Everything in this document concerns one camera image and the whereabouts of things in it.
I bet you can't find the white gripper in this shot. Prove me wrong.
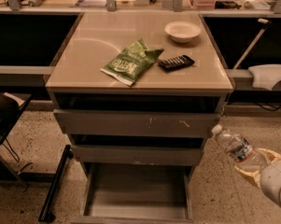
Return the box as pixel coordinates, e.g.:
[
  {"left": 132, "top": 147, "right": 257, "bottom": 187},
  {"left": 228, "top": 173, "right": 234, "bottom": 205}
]
[{"left": 234, "top": 148, "right": 281, "bottom": 207}]

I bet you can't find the clear plastic water bottle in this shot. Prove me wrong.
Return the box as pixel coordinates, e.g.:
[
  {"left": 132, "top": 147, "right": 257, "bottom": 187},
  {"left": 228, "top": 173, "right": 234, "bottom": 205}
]
[{"left": 212, "top": 124, "right": 269, "bottom": 172}]

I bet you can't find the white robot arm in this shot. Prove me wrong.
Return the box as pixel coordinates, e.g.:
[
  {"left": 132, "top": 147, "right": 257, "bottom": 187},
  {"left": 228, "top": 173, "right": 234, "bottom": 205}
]
[{"left": 235, "top": 148, "right": 281, "bottom": 208}]

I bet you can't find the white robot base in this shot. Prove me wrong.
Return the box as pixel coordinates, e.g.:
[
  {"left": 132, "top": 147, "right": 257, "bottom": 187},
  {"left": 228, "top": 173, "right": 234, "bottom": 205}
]
[{"left": 248, "top": 64, "right": 281, "bottom": 91}]

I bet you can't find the grey drawer cabinet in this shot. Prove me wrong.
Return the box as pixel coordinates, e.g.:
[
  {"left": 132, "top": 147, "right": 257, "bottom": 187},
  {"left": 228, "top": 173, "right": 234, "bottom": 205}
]
[{"left": 44, "top": 10, "right": 234, "bottom": 224}]

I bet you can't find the bottom grey open drawer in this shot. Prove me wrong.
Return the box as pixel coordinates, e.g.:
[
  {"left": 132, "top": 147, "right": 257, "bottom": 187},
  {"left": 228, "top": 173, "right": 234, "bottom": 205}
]
[{"left": 71, "top": 163, "right": 194, "bottom": 224}]

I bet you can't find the middle grey drawer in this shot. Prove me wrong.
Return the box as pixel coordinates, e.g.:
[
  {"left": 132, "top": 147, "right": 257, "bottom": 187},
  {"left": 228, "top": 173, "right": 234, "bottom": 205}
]
[{"left": 72, "top": 145, "right": 204, "bottom": 166}]

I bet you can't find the top grey drawer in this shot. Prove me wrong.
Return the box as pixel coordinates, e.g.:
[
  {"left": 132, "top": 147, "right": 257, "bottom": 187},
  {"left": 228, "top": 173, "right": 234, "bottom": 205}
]
[{"left": 54, "top": 109, "right": 218, "bottom": 137}]

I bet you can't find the black snack bar packet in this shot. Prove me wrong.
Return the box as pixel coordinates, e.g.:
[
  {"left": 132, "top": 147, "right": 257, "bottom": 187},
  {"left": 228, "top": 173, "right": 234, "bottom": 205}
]
[{"left": 158, "top": 55, "right": 194, "bottom": 71}]

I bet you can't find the white ceramic bowl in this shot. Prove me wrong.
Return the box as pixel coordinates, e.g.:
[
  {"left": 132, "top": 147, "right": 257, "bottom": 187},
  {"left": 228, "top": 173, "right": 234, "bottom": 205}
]
[{"left": 164, "top": 21, "right": 201, "bottom": 44}]

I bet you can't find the green chip bag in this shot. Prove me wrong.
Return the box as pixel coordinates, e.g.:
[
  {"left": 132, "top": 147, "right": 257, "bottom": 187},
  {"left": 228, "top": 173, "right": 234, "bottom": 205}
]
[{"left": 101, "top": 38, "right": 164, "bottom": 86}]

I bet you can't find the black floor bar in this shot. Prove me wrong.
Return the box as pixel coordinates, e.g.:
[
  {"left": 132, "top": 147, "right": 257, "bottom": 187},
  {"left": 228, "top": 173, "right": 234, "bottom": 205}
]
[{"left": 38, "top": 145, "right": 71, "bottom": 222}]

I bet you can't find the black chair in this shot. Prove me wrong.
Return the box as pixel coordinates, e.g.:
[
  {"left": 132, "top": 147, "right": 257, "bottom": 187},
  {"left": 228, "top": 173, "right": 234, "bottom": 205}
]
[{"left": 0, "top": 83, "right": 32, "bottom": 185}]

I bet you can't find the white handled stick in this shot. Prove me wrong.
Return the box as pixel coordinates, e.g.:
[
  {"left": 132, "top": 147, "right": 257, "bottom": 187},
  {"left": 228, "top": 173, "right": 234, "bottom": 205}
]
[{"left": 233, "top": 18, "right": 272, "bottom": 69}]

